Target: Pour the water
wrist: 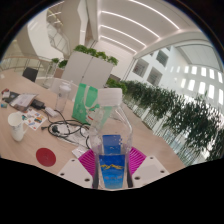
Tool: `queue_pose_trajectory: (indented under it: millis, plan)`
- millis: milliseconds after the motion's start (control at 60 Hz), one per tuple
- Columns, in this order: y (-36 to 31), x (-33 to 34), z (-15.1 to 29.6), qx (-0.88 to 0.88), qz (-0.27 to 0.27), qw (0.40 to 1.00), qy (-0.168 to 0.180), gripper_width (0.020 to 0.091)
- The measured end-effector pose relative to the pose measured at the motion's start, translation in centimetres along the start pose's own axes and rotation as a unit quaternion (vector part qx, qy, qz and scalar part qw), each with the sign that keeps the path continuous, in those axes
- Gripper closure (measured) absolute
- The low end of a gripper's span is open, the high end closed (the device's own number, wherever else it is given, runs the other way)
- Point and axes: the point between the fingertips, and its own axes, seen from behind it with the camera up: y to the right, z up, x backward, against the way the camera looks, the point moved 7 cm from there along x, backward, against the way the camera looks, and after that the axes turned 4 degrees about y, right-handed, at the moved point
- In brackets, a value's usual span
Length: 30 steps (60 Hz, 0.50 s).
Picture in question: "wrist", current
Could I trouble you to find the flat black case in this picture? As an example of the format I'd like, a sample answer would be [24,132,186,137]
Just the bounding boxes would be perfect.
[30,99,46,110]

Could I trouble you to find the potted green plants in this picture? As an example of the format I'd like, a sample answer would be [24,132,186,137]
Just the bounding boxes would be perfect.
[49,57,69,79]

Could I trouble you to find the row of green hedge plants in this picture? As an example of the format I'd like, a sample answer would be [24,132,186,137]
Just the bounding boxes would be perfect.
[105,78,224,166]

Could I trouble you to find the black cable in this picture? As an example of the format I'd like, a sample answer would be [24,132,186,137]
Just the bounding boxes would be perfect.
[41,109,93,149]

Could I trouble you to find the white cabinet topped with plants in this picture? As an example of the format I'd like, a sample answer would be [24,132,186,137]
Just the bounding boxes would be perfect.
[61,44,119,89]

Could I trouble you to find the long ceiling lights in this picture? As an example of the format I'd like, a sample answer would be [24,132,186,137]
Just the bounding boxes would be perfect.
[99,0,181,54]

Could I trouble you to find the white cup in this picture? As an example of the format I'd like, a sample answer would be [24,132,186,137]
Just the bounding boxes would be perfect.
[7,111,29,142]

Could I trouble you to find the black chair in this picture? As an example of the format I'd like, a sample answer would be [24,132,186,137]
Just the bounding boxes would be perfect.
[21,67,39,83]

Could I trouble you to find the flat round red coaster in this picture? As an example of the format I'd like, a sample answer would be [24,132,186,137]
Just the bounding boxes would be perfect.
[35,147,57,168]

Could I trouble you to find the small white card box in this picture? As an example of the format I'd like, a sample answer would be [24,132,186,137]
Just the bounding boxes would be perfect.
[71,145,88,159]

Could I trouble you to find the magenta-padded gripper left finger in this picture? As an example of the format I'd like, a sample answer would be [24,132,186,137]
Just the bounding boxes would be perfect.
[57,148,100,190]

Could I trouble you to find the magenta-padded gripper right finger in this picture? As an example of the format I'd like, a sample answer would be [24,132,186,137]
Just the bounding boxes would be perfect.
[125,147,170,188]

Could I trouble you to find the green cat-print tote bag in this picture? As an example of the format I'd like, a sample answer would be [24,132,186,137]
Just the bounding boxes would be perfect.
[71,83,111,126]

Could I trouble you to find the colourful sticker sheet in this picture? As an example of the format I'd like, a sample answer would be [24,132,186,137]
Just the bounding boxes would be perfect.
[20,108,48,132]

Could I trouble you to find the clear blue-labelled water bottle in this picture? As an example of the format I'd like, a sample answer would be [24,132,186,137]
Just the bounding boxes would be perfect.
[89,87,134,190]

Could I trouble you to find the clear shaker bottle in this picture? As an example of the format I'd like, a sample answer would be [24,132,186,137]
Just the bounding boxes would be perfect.
[54,81,73,114]

